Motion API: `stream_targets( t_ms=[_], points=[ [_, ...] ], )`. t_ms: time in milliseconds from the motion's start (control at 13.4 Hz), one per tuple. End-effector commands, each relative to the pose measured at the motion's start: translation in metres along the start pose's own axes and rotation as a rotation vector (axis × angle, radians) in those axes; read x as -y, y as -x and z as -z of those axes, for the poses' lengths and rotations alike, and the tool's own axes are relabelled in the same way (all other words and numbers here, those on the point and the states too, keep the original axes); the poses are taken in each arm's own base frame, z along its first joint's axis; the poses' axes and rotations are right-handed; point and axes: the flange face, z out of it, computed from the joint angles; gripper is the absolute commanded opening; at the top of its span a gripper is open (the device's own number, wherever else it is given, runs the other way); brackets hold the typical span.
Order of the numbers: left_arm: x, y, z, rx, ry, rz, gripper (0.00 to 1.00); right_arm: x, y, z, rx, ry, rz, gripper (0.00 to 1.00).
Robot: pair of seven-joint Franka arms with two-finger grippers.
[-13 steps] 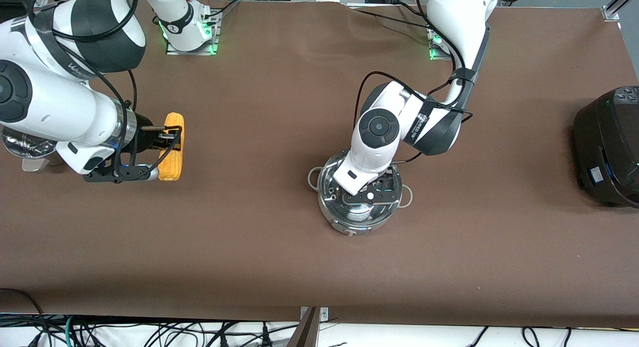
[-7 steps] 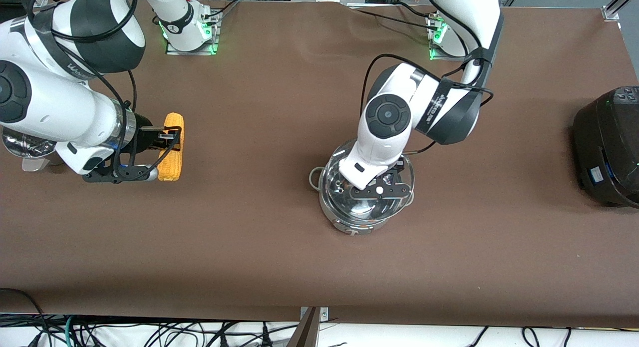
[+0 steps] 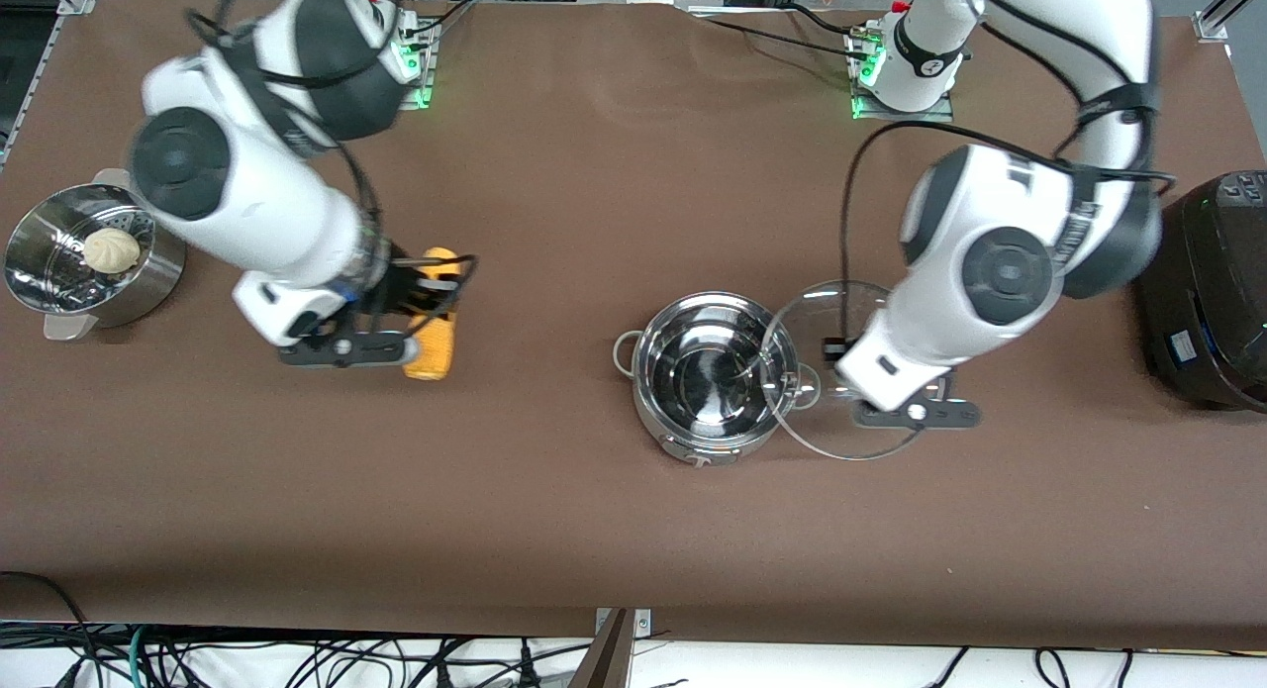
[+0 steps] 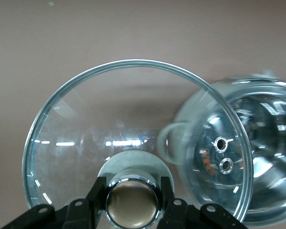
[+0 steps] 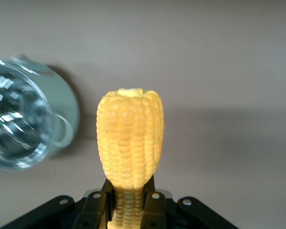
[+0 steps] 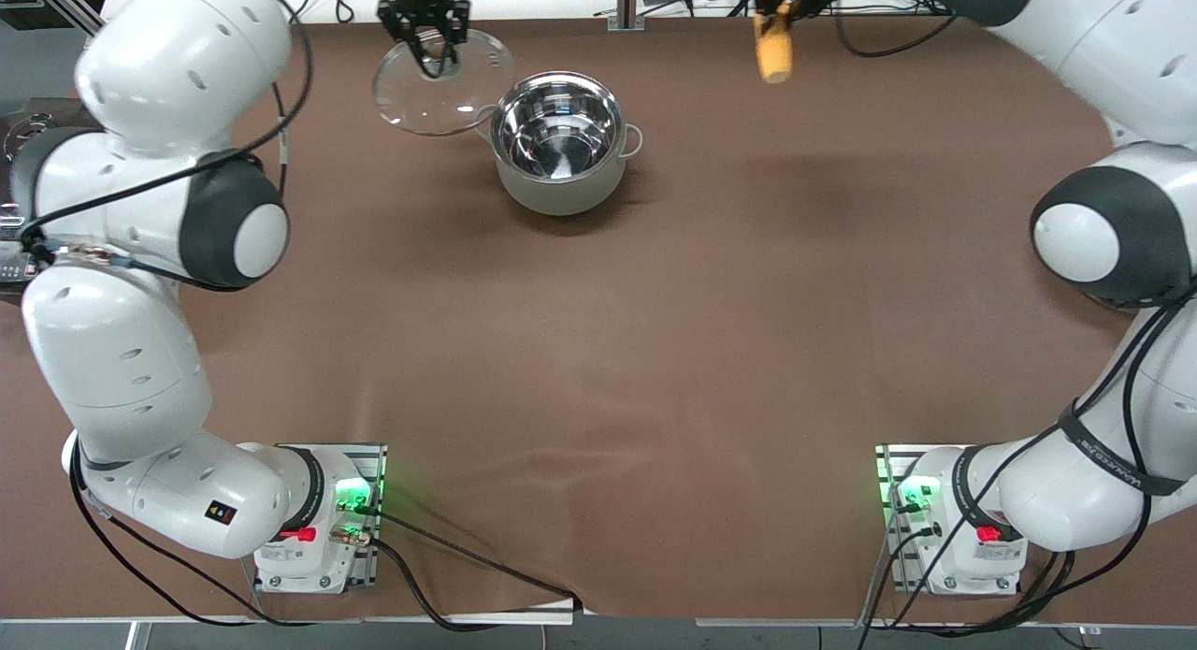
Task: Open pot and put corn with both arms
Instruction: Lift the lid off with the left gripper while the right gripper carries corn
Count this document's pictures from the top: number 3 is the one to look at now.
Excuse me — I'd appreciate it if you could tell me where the glass lid with knob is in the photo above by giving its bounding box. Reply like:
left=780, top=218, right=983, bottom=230
left=760, top=280, right=931, bottom=461

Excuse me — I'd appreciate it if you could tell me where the black floor cable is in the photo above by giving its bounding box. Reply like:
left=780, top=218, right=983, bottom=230
left=0, top=569, right=100, bottom=688
left=921, top=646, right=971, bottom=688

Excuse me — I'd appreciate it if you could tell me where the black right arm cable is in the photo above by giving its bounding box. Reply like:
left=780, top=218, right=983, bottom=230
left=188, top=0, right=481, bottom=318

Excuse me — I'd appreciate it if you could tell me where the aluminium frame profile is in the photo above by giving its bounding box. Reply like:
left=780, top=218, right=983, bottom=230
left=1193, top=0, right=1267, bottom=44

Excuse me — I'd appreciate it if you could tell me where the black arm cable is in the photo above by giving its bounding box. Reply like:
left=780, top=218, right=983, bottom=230
left=188, top=0, right=481, bottom=318
left=839, top=0, right=1179, bottom=357

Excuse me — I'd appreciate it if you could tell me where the white steamed bun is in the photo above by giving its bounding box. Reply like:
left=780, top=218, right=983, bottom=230
left=82, top=227, right=142, bottom=275

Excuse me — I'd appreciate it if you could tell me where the yellow corn cob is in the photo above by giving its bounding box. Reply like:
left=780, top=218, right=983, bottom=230
left=403, top=247, right=461, bottom=380

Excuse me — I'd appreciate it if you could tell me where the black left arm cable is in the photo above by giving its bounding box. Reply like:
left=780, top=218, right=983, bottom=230
left=839, top=0, right=1179, bottom=357

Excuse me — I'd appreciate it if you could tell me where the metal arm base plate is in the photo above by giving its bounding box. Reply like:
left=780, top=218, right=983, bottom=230
left=391, top=20, right=438, bottom=110
left=851, top=25, right=954, bottom=123

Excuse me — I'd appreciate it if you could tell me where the black rice cooker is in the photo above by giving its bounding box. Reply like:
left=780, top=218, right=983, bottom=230
left=1133, top=170, right=1267, bottom=414

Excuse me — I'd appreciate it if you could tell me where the black base power cable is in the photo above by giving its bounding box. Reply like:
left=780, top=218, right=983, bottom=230
left=396, top=0, right=478, bottom=55
left=693, top=13, right=872, bottom=63
left=777, top=2, right=872, bottom=38

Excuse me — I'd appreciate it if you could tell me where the steel steamer pot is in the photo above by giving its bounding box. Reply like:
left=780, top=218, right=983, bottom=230
left=3, top=168, right=187, bottom=343

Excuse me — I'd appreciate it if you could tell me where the aluminium table bracket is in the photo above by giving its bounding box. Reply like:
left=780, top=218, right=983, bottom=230
left=569, top=607, right=654, bottom=688

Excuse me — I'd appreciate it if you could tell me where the stainless steel pot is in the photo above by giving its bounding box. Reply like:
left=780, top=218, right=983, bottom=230
left=614, top=292, right=823, bottom=466

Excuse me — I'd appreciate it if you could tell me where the brown table cover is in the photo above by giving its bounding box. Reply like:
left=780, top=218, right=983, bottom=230
left=0, top=0, right=1267, bottom=649

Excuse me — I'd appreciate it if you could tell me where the aluminium frame rail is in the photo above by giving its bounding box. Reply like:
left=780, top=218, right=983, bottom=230
left=0, top=0, right=100, bottom=169

